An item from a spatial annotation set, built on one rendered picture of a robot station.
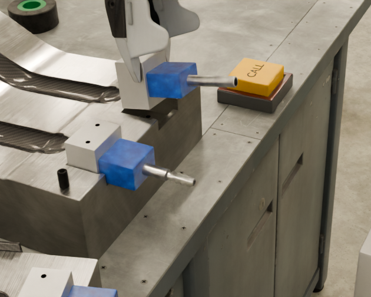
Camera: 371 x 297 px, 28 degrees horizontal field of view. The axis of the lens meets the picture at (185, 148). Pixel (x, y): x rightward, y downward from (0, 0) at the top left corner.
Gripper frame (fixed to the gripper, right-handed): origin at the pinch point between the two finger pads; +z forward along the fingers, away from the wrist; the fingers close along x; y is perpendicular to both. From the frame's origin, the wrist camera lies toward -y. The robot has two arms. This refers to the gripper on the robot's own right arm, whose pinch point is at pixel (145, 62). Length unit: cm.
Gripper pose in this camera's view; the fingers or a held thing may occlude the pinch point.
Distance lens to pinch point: 81.9
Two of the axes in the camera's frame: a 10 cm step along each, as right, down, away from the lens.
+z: 1.1, 9.1, 4.0
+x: 4.6, -4.0, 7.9
